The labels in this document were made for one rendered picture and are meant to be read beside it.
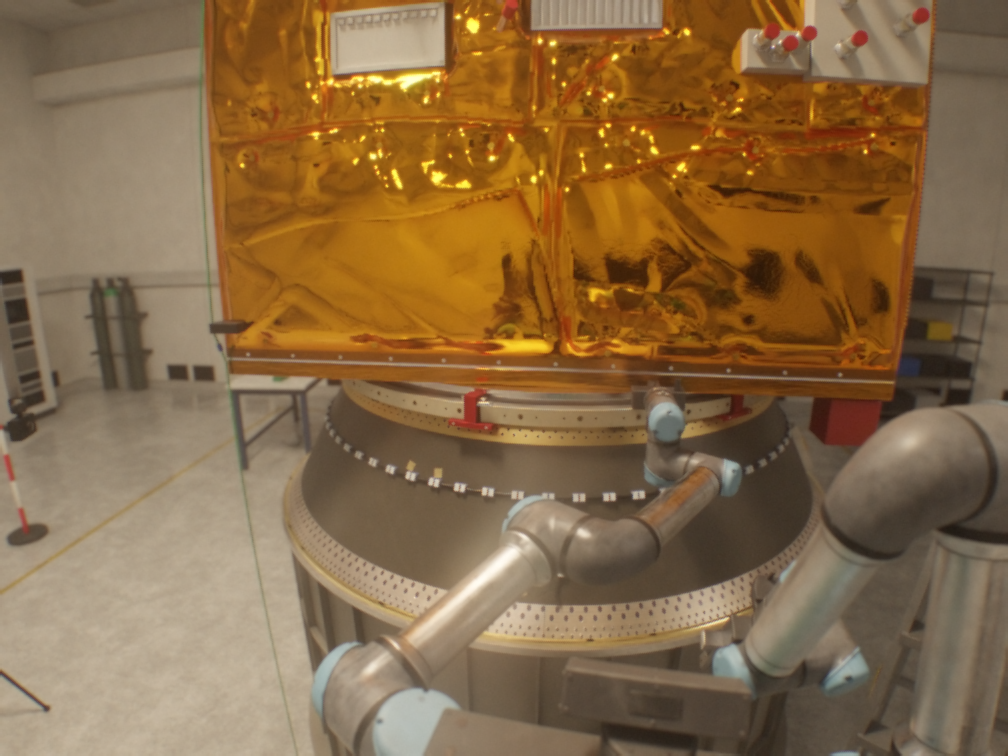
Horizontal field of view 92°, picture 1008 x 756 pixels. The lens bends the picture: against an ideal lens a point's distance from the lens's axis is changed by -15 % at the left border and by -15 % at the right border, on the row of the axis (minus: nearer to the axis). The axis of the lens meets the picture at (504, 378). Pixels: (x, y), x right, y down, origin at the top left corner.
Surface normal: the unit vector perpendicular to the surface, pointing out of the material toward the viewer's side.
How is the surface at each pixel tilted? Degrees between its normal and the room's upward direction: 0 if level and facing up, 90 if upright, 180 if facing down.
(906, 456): 55
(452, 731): 0
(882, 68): 90
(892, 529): 102
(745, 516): 62
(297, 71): 93
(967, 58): 90
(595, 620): 43
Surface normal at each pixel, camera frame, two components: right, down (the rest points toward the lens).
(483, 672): -0.27, 0.25
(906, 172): -0.06, 0.15
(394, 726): 0.10, -0.94
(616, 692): -0.22, -0.25
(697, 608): 0.19, -0.54
